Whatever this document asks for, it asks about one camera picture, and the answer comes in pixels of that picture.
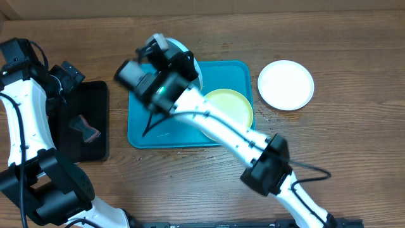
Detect light blue plate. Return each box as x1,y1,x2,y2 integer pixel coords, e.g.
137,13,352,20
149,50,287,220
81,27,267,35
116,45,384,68
165,37,203,91

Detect yellow-green plate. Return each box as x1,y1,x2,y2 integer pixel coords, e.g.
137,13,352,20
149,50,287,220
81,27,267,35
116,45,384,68
204,89,254,127

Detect white plate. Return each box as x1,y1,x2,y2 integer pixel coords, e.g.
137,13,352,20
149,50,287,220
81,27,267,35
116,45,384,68
258,60,315,111

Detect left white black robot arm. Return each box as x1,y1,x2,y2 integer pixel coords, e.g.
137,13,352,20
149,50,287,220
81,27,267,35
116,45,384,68
1,38,139,227

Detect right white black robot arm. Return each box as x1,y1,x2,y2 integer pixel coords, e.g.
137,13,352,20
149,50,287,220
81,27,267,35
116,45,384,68
114,47,337,227

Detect black tray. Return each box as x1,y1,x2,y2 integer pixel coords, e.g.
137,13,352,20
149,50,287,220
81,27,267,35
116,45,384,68
49,81,109,163

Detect teal plastic tray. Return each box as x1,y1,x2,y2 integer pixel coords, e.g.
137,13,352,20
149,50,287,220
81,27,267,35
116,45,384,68
127,60,253,149

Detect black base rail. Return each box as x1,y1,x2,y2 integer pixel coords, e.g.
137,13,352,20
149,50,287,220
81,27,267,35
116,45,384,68
82,218,365,228

